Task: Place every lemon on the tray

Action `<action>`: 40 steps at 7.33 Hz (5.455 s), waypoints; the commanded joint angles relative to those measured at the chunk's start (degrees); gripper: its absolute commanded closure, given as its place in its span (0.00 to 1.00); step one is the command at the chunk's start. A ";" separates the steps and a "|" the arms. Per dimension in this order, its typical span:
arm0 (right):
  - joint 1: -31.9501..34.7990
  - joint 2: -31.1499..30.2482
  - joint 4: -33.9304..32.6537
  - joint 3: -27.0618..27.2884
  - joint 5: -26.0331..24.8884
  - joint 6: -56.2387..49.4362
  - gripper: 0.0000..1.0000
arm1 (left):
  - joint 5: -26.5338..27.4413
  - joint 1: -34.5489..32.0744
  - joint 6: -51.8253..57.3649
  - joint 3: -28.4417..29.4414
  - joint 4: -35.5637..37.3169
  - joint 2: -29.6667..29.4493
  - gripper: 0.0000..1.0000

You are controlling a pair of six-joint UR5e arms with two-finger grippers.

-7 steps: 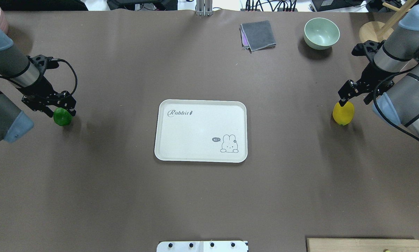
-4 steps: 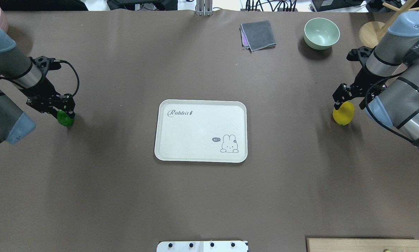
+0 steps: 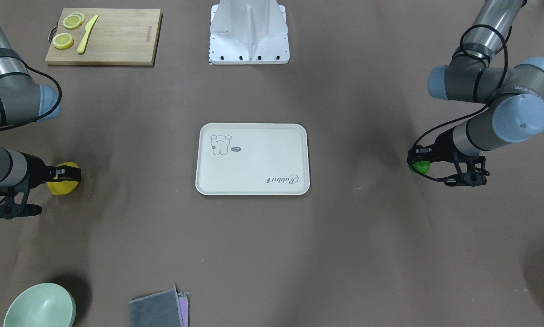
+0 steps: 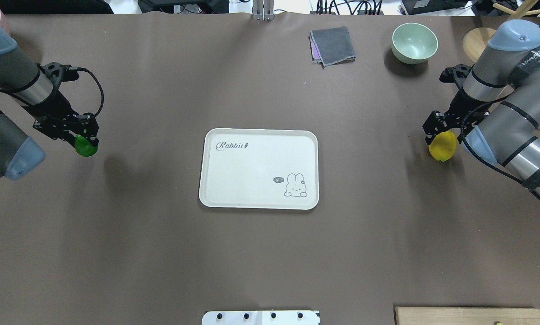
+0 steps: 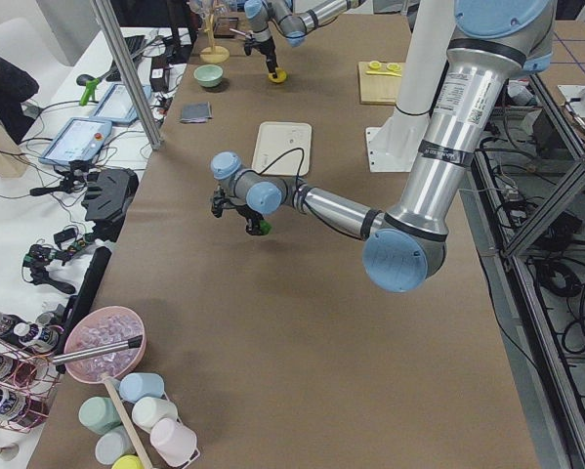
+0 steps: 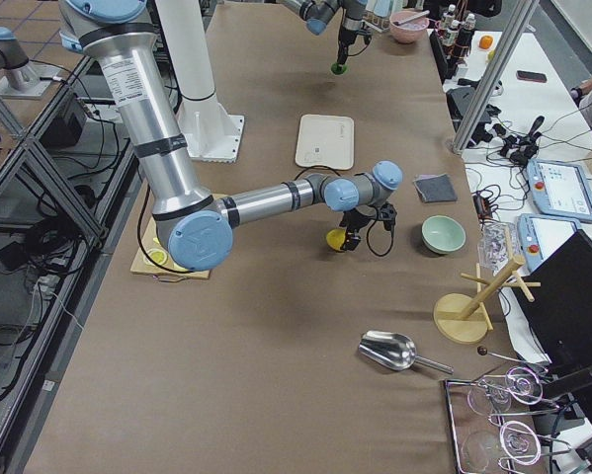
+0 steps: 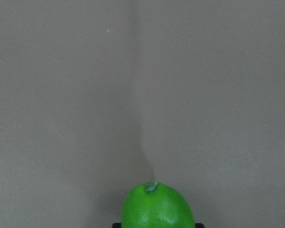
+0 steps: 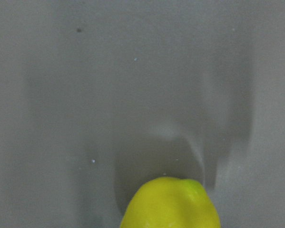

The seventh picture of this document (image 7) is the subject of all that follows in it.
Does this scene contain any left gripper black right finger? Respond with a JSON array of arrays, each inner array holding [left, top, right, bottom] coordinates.
[[195, 223, 204, 228]]

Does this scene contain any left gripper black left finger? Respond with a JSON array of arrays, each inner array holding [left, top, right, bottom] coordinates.
[[112, 223, 121, 228]]

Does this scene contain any green lemon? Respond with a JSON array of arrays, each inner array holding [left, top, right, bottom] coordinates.
[[121, 181, 196, 228]]

